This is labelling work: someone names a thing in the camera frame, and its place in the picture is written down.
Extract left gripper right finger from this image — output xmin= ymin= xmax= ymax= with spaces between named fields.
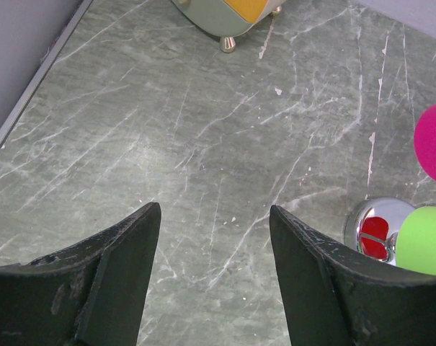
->
xmin=270 ymin=205 xmax=436 ymax=345

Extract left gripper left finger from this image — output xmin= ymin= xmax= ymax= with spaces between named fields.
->
xmin=0 ymin=203 xmax=161 ymax=345

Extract chrome wine glass rack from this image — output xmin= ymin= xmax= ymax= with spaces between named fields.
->
xmin=343 ymin=197 xmax=416 ymax=266

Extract green plastic wine glass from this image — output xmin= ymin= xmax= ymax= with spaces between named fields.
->
xmin=396 ymin=206 xmax=436 ymax=275

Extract pink plastic wine glass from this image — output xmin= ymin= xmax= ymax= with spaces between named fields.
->
xmin=414 ymin=105 xmax=436 ymax=181

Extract round mini drawer cabinet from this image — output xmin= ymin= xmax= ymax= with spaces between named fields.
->
xmin=173 ymin=0 xmax=285 ymax=53

